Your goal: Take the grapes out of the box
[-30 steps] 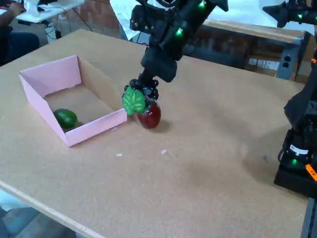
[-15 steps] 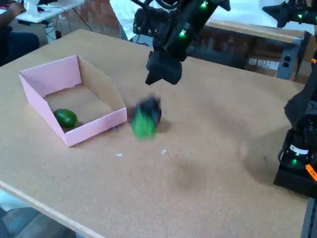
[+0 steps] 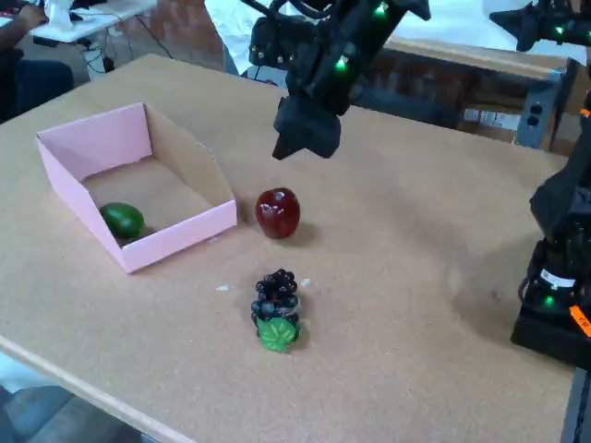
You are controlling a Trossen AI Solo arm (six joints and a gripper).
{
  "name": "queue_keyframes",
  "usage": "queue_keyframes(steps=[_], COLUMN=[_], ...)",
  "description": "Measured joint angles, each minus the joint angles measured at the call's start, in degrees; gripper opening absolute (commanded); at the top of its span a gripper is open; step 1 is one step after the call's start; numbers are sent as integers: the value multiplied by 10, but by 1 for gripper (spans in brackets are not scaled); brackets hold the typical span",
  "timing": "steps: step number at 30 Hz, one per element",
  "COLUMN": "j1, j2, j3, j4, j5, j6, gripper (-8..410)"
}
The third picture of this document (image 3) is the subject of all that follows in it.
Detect black toy grapes with leaf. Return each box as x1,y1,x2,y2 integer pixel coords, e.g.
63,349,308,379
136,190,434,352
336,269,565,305
249,268,306,354

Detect red toy pomegranate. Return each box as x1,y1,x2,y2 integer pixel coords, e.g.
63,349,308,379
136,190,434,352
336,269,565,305
255,186,301,240

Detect white crumpled sheet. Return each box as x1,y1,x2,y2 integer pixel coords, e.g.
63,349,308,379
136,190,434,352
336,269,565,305
203,0,278,75

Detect pink cardboard box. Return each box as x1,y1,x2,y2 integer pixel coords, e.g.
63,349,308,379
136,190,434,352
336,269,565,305
35,102,239,274

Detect round green toy fruit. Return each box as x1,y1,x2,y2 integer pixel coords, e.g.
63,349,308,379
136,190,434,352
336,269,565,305
99,201,146,240

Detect cardboard box with white label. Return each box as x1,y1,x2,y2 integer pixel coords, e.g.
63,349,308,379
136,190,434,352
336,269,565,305
461,108,523,135

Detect wooden workbench with metal leg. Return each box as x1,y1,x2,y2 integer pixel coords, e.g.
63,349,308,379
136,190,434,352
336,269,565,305
368,36,591,156

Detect white background table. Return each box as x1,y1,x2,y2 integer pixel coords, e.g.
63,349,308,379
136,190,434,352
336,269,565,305
28,0,158,45

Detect white crumpled bag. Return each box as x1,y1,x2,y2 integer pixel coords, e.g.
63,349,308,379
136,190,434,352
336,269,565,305
43,0,75,31

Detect person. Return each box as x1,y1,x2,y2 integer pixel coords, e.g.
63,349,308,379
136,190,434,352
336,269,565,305
0,2,75,125

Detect small black camera box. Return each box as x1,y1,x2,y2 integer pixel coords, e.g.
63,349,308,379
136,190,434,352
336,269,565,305
248,17,297,66

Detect looped black camera cable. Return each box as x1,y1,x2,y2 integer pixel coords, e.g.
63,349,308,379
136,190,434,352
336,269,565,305
239,0,320,22

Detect thin black hanging cable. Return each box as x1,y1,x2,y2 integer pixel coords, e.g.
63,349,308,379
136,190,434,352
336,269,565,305
135,13,175,60

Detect black cable at arm base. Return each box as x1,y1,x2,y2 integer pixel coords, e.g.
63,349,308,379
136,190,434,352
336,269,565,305
516,275,537,305

